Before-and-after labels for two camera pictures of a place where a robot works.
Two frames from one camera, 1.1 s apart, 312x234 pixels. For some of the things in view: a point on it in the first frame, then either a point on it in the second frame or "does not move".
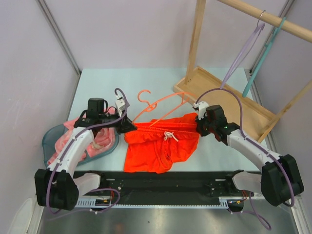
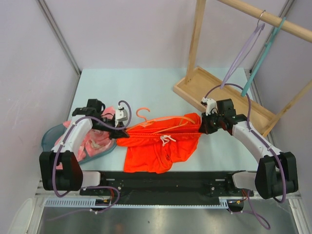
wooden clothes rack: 242,111 does not move
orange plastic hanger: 149,107 -> 146,120
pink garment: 104,140 does not move
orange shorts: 157,146 does not move
